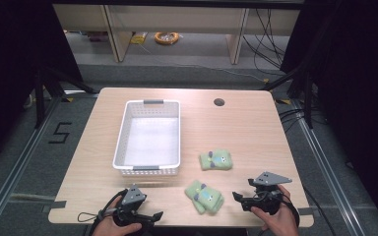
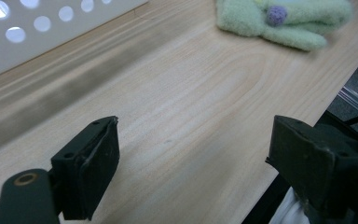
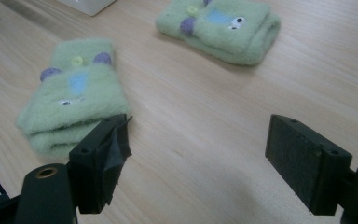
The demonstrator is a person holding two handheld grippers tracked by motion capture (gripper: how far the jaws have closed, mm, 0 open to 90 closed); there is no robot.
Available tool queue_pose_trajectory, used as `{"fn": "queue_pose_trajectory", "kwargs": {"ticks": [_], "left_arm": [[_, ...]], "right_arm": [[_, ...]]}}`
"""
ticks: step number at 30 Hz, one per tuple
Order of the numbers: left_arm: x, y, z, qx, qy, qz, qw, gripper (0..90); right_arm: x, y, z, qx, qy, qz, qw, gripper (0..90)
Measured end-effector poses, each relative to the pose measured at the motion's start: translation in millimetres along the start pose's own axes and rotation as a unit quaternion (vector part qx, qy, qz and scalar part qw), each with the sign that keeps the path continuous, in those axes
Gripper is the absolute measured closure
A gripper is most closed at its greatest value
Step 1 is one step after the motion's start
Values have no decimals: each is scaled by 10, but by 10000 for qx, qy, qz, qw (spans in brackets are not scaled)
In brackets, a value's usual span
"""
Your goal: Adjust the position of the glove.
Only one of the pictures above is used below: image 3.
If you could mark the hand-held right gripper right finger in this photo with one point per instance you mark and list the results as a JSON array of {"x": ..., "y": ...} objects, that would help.
[{"x": 304, "y": 168}]

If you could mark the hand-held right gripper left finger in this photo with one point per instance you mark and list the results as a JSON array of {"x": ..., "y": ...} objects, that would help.
[{"x": 99, "y": 161}]

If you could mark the green fuzzy sock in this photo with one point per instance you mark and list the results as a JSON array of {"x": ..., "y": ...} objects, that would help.
[
  {"x": 74, "y": 102},
  {"x": 220, "y": 29}
]

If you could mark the white box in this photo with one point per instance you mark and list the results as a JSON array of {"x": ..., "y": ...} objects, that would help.
[{"x": 87, "y": 5}]

